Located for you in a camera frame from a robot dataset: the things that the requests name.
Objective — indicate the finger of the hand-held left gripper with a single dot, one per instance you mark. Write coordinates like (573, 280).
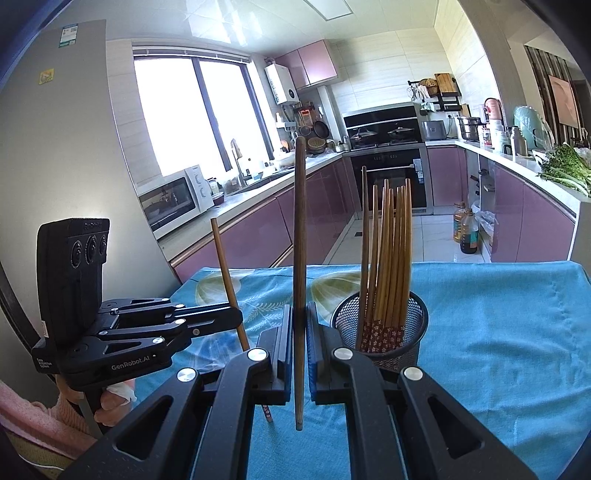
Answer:
(212, 321)
(138, 307)

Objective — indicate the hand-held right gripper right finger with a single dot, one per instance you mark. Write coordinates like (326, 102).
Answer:
(314, 355)

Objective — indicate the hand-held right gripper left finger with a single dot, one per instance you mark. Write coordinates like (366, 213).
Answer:
(287, 355)

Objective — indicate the light wooden chopstick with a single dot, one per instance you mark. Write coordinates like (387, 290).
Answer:
(228, 277)

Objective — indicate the black mesh utensil holder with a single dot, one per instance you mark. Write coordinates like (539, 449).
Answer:
(406, 323)

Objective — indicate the bunch of wooden chopsticks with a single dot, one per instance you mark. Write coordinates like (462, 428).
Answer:
(392, 258)

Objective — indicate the dark brown chopstick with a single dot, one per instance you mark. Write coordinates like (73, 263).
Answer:
(364, 230)
(300, 230)

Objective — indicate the person's left forearm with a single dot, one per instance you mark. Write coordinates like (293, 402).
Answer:
(37, 415)

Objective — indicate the person's left hand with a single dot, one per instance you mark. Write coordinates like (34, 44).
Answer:
(113, 406)

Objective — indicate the pink kitchen base cabinets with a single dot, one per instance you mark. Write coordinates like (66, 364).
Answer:
(531, 217)
(258, 221)

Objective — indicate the white microwave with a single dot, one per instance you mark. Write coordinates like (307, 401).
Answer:
(175, 203)

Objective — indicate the grey refrigerator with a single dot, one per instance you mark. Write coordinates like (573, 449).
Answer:
(69, 138)

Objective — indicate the steel kitchen faucet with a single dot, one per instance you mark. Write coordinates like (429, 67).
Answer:
(236, 157)

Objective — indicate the blue floral tablecloth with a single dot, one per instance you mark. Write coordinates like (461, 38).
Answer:
(485, 346)

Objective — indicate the white ceramic pot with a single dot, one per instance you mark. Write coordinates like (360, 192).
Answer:
(285, 161)

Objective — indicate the kitchen window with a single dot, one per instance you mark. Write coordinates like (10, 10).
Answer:
(166, 115)

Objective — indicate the yellow cooking oil bottle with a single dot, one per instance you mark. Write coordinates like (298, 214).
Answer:
(459, 226)

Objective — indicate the black integrated stove oven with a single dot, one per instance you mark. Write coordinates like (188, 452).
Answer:
(388, 175)

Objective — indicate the dark sauce bottle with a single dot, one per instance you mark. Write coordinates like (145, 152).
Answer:
(470, 237)

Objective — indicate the woven bamboo basket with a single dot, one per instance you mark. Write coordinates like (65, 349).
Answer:
(316, 145)

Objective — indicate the small steel kettle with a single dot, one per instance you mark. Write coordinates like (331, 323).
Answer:
(341, 146)

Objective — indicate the yellow square sticker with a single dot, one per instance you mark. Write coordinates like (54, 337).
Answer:
(46, 76)

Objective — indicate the clear plastic bag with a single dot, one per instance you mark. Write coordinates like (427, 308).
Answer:
(485, 228)

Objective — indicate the black frying pan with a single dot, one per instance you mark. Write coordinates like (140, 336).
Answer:
(322, 129)

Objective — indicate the orange hanging kitchen tool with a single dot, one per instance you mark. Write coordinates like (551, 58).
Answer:
(305, 117)

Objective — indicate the glass-lidded black pot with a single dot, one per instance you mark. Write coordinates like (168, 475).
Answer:
(363, 137)
(400, 134)

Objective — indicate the white green label sticker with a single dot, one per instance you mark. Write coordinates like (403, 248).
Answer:
(68, 36)

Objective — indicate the grey countertop appliance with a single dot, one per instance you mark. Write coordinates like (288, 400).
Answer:
(434, 130)

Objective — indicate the steel stockpot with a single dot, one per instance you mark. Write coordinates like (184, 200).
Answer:
(469, 128)

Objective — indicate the white plastic canister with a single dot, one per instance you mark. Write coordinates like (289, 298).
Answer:
(496, 134)

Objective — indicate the steel thermos bottle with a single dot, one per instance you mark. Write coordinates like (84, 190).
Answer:
(518, 142)

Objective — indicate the wooden cutting board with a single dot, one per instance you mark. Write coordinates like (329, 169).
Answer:
(445, 84)

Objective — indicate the pink electric kettle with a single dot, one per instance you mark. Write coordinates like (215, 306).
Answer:
(493, 109)

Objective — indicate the bunch of green vegetables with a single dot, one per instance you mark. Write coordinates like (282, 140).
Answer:
(568, 170)

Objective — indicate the mint green air fryer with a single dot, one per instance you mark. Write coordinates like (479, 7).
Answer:
(531, 124)

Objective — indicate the ceiling light panel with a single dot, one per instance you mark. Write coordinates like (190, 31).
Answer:
(328, 9)

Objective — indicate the white wall water heater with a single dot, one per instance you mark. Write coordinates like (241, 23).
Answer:
(281, 83)

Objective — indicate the pink wall cabinets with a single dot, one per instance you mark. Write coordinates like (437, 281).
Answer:
(314, 64)

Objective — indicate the black wall spice rack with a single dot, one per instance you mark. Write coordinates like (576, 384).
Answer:
(438, 101)

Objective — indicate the pink wall picture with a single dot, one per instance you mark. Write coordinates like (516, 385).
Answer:
(564, 101)

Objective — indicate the dark striped wall panel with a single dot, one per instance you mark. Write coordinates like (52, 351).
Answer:
(535, 69)

